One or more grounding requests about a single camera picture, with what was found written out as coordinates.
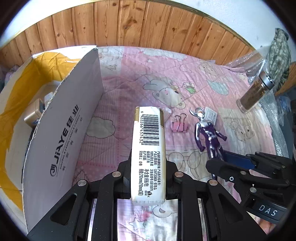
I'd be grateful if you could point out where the pink binder clip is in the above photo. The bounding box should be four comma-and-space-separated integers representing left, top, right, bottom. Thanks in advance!
171, 113, 188, 133

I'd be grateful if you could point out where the glass tea bottle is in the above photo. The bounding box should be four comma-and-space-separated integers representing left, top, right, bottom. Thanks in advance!
236, 70, 274, 113

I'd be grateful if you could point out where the tan small box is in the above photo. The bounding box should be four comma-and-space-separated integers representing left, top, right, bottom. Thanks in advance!
23, 98, 45, 128

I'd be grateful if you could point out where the red white staples box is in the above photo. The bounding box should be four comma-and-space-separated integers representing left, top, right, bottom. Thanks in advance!
205, 107, 218, 125

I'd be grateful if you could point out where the white cardboard box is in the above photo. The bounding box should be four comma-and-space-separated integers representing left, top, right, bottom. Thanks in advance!
1, 45, 103, 233

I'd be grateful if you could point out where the camouflage cloth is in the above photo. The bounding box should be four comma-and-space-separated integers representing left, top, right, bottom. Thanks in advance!
267, 28, 292, 93

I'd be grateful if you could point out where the pink cartoon quilt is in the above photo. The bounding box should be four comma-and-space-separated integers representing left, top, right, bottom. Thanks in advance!
71, 46, 285, 241

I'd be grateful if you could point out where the purple silver action figure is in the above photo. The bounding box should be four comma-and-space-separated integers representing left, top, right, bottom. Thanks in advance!
189, 107, 227, 161

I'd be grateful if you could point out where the person's right hand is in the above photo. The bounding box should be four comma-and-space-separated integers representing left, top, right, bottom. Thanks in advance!
258, 218, 276, 234

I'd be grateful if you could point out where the beige tissue pack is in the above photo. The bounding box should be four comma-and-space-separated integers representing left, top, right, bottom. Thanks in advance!
130, 106, 166, 206

